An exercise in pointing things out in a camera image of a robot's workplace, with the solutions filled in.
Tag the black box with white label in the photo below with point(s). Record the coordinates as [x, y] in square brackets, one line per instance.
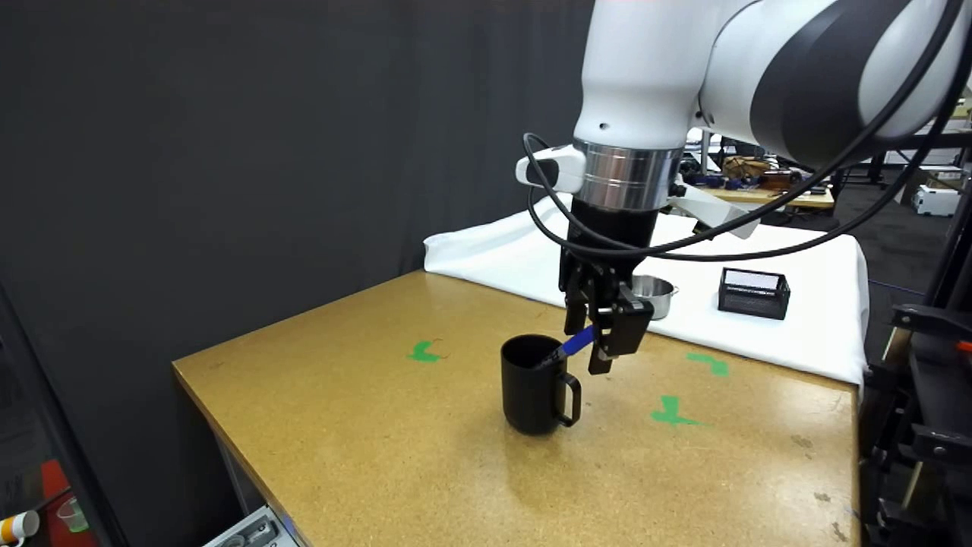
[755, 296]

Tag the white cylinder with yellow band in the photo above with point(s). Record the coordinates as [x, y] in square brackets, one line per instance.
[17, 527]

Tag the white background box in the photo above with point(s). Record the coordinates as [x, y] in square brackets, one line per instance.
[936, 198]

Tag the black background desk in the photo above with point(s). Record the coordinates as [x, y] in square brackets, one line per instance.
[915, 162]

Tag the wooden background table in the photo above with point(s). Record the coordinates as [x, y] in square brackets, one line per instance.
[800, 198]

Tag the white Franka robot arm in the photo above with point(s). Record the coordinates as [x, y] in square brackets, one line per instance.
[648, 70]

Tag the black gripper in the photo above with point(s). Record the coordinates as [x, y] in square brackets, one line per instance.
[607, 247]

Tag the white cloth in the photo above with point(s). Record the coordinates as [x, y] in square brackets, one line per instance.
[488, 254]

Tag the red object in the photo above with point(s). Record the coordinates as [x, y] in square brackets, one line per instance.
[62, 507]

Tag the black mug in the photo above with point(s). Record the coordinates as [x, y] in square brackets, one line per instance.
[531, 396]

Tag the black backdrop curtain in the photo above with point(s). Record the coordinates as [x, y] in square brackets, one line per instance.
[254, 170]

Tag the small metal pot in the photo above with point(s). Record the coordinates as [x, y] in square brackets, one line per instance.
[660, 296]

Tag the blue pen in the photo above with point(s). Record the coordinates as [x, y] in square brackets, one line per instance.
[577, 344]

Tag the black equipment frame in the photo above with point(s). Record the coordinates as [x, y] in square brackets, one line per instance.
[926, 404]

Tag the printed white sheet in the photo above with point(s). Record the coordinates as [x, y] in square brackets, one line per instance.
[249, 534]

